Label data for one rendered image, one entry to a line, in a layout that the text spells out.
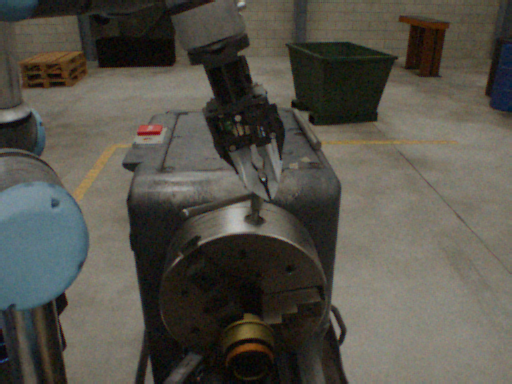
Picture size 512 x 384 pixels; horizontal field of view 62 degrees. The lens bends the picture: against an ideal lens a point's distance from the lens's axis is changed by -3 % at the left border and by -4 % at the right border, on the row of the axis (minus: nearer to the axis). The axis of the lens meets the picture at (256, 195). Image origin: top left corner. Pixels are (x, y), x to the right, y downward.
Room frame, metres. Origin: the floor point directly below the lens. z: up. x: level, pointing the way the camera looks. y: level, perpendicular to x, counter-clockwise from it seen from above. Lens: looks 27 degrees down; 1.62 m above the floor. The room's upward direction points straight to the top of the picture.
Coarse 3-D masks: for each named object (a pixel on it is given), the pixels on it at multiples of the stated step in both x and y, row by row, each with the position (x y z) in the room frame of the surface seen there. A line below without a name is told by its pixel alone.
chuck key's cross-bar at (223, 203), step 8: (248, 192) 0.64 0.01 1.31; (224, 200) 0.56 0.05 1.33; (232, 200) 0.58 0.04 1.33; (240, 200) 0.60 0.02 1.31; (192, 208) 0.49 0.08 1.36; (200, 208) 0.50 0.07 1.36; (208, 208) 0.51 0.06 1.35; (216, 208) 0.53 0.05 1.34; (184, 216) 0.47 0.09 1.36; (192, 216) 0.48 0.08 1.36
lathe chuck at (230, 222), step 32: (192, 224) 0.71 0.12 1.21; (224, 224) 0.67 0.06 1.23; (256, 224) 0.66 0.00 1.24; (288, 224) 0.71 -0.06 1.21; (224, 256) 0.63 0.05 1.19; (256, 256) 0.64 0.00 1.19; (288, 256) 0.64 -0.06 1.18; (160, 288) 0.63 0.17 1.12; (192, 288) 0.63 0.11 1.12; (288, 288) 0.64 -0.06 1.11; (192, 320) 0.63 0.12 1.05; (320, 320) 0.65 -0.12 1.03
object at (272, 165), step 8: (272, 144) 0.52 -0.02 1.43; (264, 152) 0.52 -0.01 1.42; (272, 152) 0.50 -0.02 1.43; (264, 160) 0.52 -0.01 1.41; (272, 160) 0.50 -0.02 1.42; (264, 168) 0.52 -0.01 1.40; (272, 168) 0.50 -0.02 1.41; (280, 168) 0.52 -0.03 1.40; (272, 176) 0.52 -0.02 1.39; (280, 176) 0.52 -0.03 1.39; (272, 184) 0.52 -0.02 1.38; (272, 192) 0.52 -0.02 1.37
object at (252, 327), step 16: (240, 320) 0.55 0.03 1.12; (256, 320) 0.55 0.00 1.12; (224, 336) 0.54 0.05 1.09; (240, 336) 0.52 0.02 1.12; (256, 336) 0.52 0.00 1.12; (272, 336) 0.55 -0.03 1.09; (224, 352) 0.51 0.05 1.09; (240, 352) 0.49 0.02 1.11; (256, 352) 0.49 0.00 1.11; (272, 352) 0.52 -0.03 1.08; (240, 368) 0.52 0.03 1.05; (256, 368) 0.52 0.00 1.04; (272, 368) 0.49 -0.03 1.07
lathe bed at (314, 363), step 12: (312, 336) 0.77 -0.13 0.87; (180, 348) 0.75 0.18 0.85; (300, 348) 0.74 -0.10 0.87; (312, 348) 0.74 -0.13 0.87; (180, 360) 0.70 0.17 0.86; (204, 360) 0.70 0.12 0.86; (276, 360) 0.70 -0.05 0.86; (288, 360) 0.72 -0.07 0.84; (300, 360) 0.70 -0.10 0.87; (312, 360) 0.70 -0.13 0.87; (216, 372) 0.67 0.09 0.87; (276, 372) 0.67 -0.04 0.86; (288, 372) 0.69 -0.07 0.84; (300, 372) 0.67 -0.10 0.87; (312, 372) 0.67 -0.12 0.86
